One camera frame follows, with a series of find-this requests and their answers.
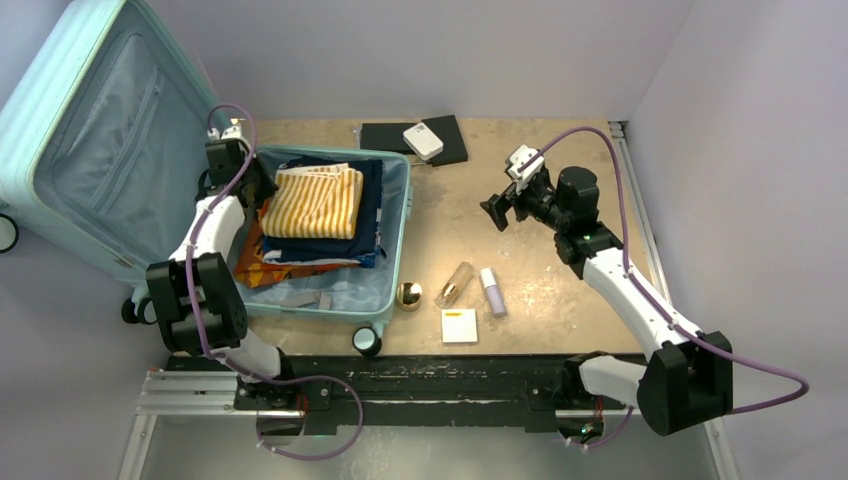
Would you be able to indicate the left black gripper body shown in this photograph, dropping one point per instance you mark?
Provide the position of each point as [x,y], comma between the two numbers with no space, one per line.
[256,174]

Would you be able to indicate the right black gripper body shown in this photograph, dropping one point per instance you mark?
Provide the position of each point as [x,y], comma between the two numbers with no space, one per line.
[534,199]

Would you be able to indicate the lavender cosmetic tube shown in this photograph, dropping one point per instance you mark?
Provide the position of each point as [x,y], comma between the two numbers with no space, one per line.
[493,293]

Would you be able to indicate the yellow striped garment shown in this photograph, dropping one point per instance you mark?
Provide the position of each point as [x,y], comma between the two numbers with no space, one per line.
[314,202]

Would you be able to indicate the blue white patterned garment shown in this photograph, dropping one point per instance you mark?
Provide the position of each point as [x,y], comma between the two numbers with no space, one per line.
[371,255]

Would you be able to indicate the orange camouflage garment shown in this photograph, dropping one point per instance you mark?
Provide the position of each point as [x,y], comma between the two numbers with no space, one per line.
[253,272]

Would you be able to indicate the navy blue garment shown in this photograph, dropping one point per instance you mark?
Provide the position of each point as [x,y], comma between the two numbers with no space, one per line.
[372,170]

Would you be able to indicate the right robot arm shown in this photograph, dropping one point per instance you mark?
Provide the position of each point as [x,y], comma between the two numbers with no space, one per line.
[687,377]

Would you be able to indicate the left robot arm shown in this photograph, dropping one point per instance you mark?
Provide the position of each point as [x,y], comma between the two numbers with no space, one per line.
[197,304]

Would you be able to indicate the clear gold perfume bottle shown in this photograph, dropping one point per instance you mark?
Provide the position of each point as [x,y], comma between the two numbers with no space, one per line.
[453,288]

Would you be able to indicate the white power bank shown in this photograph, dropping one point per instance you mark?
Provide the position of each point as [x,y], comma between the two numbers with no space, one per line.
[424,143]

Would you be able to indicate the white square box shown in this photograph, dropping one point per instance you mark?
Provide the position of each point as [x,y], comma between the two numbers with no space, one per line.
[459,326]

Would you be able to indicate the gold round jar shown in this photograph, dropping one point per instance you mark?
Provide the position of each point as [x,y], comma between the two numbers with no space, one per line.
[409,296]

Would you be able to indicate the light blue open suitcase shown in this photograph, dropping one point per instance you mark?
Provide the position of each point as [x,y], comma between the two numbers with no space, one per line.
[102,149]

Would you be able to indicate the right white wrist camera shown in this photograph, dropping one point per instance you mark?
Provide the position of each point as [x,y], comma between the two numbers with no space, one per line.
[524,163]

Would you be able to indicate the black metal base rail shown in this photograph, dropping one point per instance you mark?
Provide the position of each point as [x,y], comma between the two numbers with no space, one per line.
[523,391]

